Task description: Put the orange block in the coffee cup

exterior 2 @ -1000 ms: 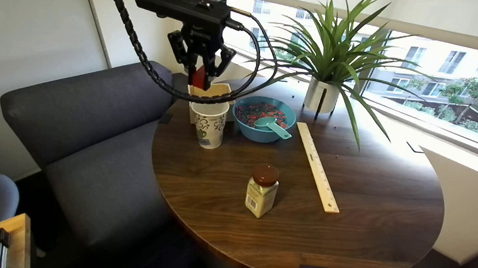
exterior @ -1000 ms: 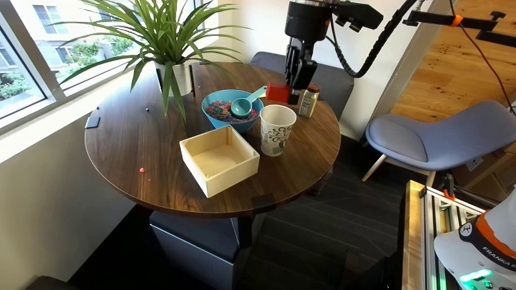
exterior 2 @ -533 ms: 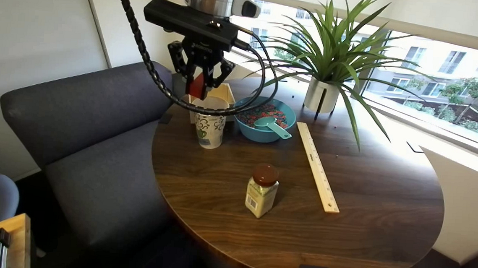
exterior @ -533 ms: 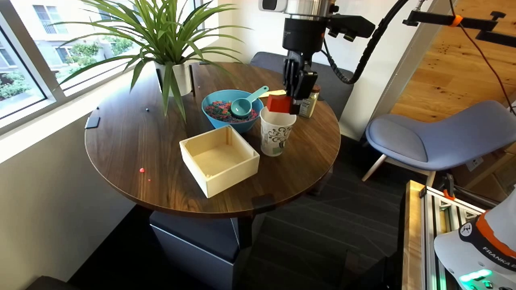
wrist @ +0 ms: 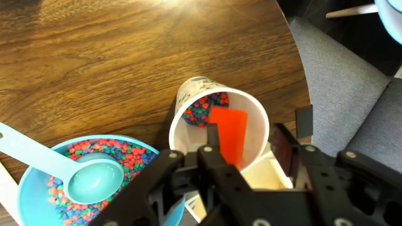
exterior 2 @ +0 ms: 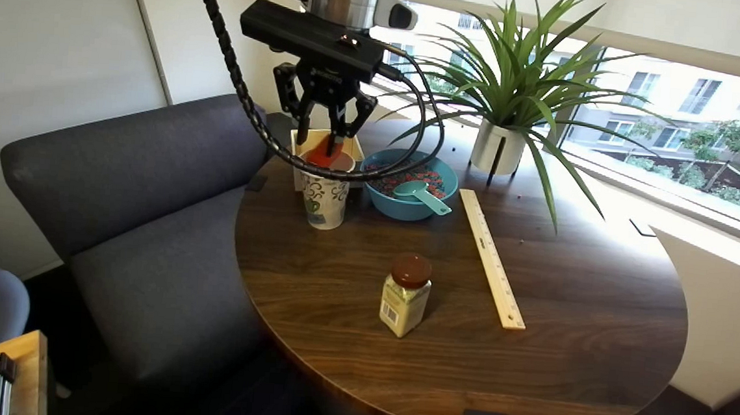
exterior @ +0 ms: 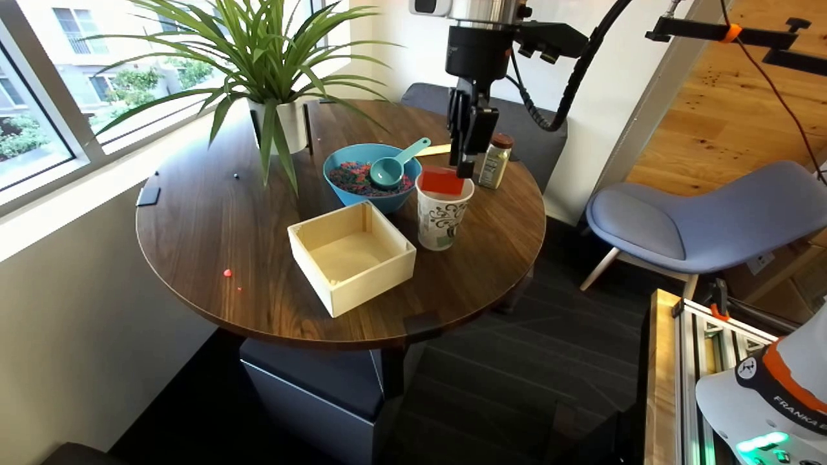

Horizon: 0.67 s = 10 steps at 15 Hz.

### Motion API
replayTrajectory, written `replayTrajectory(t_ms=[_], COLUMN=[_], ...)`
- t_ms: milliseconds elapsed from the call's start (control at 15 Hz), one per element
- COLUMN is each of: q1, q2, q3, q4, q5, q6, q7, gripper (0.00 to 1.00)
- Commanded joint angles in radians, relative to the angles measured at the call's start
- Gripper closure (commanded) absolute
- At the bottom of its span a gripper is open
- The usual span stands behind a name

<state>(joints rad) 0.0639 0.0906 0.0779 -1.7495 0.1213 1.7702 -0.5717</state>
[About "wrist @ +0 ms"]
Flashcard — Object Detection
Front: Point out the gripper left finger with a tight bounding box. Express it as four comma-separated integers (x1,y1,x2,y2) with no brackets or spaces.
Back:
90,123,253,226

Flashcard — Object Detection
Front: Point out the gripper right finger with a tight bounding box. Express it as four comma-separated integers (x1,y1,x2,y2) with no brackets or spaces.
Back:
269,123,402,226

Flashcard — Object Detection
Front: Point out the coloured gravel in cup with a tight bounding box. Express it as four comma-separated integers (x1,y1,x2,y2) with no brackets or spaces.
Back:
181,92,230,128

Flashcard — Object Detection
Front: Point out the orange block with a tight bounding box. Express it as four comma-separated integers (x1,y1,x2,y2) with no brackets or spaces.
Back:
207,106,248,171

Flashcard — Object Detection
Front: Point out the white printed paper coffee cup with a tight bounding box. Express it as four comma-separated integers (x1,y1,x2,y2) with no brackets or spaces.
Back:
169,76,270,174

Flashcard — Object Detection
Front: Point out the coloured gravel in bowl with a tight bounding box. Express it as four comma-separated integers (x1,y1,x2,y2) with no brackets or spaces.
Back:
47,139,157,226

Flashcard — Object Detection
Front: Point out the white box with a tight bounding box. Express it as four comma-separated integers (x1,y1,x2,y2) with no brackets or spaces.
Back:
185,142,294,224

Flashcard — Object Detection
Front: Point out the light blue measuring scoop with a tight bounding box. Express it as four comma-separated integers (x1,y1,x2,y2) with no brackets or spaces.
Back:
0,122,125,205

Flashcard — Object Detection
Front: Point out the grey upholstered chair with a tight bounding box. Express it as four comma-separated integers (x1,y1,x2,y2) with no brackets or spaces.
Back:
287,17,402,174

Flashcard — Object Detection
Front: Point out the light blue bowl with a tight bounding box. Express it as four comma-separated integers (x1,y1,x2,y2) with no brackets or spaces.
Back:
17,135,186,226

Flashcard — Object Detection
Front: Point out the white plastic object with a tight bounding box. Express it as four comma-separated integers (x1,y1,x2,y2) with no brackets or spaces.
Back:
0,161,23,226

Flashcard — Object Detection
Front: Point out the pale wooden stick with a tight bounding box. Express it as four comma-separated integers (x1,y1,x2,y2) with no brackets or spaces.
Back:
326,3,379,19

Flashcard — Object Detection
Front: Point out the light blue round object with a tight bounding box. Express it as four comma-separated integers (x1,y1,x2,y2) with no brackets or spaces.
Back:
374,0,402,45

